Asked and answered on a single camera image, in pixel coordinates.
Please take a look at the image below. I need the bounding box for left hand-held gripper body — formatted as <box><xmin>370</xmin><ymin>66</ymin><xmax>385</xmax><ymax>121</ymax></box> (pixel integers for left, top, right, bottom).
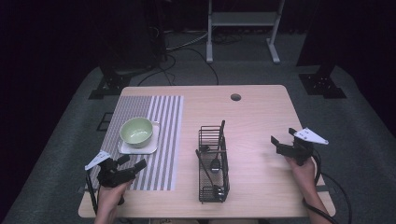
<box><xmin>84</xmin><ymin>150</ymin><xmax>138</xmax><ymax>189</ymax></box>

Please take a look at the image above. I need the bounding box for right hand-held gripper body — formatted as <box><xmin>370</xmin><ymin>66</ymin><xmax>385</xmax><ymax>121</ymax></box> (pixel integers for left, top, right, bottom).
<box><xmin>276</xmin><ymin>127</ymin><xmax>330</xmax><ymax>167</ymax></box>

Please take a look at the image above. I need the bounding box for person's left hand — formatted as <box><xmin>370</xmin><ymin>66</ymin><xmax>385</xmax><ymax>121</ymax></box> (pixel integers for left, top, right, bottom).
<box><xmin>95</xmin><ymin>179</ymin><xmax>135</xmax><ymax>218</ymax></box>

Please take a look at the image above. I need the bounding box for person's right hand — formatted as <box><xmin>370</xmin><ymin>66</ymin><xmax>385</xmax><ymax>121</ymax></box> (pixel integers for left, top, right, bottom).
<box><xmin>284</xmin><ymin>154</ymin><xmax>319</xmax><ymax>201</ymax></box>

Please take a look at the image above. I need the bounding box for white square plate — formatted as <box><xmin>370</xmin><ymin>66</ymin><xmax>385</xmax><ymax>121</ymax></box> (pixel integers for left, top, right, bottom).
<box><xmin>117</xmin><ymin>119</ymin><xmax>162</xmax><ymax>156</ymax></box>

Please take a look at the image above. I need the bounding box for light green bowl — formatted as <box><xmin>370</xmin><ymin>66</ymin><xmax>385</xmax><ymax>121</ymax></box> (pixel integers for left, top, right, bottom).
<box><xmin>119</xmin><ymin>116</ymin><xmax>154</xmax><ymax>149</ymax></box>

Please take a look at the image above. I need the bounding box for grey white striped placemat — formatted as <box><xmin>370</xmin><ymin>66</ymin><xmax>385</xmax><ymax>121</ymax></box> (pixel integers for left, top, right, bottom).
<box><xmin>92</xmin><ymin>94</ymin><xmax>185</xmax><ymax>192</ymax></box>

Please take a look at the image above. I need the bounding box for tall black utensil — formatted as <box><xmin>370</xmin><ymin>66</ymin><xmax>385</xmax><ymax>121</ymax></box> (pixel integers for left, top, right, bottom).
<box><xmin>217</xmin><ymin>119</ymin><xmax>227</xmax><ymax>151</ymax></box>

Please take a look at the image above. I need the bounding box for black metal stand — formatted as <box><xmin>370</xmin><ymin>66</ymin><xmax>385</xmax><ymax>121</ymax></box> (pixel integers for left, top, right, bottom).
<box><xmin>294</xmin><ymin>0</ymin><xmax>348</xmax><ymax>100</ymax></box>
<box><xmin>88</xmin><ymin>0</ymin><xmax>170</xmax><ymax>101</ymax></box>

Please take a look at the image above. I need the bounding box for black ladle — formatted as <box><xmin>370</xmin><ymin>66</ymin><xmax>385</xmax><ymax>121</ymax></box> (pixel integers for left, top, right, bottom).
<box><xmin>194</xmin><ymin>148</ymin><xmax>226</xmax><ymax>201</ymax></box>

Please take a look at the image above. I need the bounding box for white metal stand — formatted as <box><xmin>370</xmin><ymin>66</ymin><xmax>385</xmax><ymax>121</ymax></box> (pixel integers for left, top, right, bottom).
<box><xmin>205</xmin><ymin>0</ymin><xmax>286</xmax><ymax>65</ymax></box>

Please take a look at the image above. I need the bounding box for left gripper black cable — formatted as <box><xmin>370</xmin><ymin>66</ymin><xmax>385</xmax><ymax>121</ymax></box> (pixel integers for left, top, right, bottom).
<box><xmin>85</xmin><ymin>169</ymin><xmax>100</xmax><ymax>217</ymax></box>

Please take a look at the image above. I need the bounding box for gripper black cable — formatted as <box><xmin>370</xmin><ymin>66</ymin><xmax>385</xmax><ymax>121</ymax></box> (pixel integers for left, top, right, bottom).
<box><xmin>301</xmin><ymin>148</ymin><xmax>354</xmax><ymax>224</ymax></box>
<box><xmin>85</xmin><ymin>169</ymin><xmax>100</xmax><ymax>217</ymax></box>

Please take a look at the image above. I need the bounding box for black wire cutlery rack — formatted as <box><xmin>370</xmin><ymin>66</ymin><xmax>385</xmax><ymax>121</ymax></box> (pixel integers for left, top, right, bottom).
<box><xmin>196</xmin><ymin>124</ymin><xmax>232</xmax><ymax>205</ymax></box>

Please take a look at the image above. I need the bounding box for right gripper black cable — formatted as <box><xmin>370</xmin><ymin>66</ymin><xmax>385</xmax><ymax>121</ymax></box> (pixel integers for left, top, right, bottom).
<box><xmin>301</xmin><ymin>148</ymin><xmax>354</xmax><ymax>224</ymax></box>

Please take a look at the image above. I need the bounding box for black floor cable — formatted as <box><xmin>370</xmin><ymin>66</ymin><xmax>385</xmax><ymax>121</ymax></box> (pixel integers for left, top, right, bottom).
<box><xmin>136</xmin><ymin>47</ymin><xmax>220</xmax><ymax>87</ymax></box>

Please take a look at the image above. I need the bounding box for grey floor cable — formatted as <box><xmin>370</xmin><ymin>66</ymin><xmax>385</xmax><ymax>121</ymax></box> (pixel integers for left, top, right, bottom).
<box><xmin>164</xmin><ymin>30</ymin><xmax>209</xmax><ymax>52</ymax></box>

